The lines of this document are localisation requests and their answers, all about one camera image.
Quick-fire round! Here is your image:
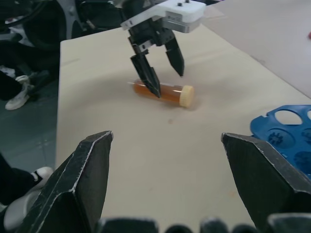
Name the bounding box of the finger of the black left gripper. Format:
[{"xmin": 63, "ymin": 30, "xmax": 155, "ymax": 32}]
[
  {"xmin": 130, "ymin": 51, "xmax": 161, "ymax": 99},
  {"xmin": 165, "ymin": 38, "xmax": 185, "ymax": 78}
]

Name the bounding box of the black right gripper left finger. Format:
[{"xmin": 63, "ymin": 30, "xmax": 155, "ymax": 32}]
[{"xmin": 14, "ymin": 130, "xmax": 114, "ymax": 233}]

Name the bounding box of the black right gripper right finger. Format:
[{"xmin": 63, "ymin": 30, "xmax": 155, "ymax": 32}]
[{"xmin": 220, "ymin": 132, "xmax": 311, "ymax": 233}]

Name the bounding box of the orange liquid test tube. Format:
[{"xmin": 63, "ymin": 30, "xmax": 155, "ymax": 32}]
[{"xmin": 128, "ymin": 79, "xmax": 195, "ymax": 109}]

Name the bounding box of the blue test tube rack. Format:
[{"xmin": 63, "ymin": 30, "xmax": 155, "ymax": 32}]
[{"xmin": 250, "ymin": 104, "xmax": 311, "ymax": 181}]

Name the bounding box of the black trouser leg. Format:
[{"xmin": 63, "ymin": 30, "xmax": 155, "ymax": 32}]
[
  {"xmin": 0, "ymin": 70, "xmax": 23, "ymax": 100},
  {"xmin": 0, "ymin": 152, "xmax": 37, "ymax": 205}
]

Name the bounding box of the white sneaker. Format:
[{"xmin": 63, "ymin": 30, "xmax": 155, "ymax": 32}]
[
  {"xmin": 5, "ymin": 75, "xmax": 35, "ymax": 111},
  {"xmin": 0, "ymin": 166, "xmax": 54, "ymax": 231}
]

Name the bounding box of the black chair base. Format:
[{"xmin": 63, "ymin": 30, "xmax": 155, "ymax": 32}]
[{"xmin": 23, "ymin": 69, "xmax": 51, "ymax": 101}]

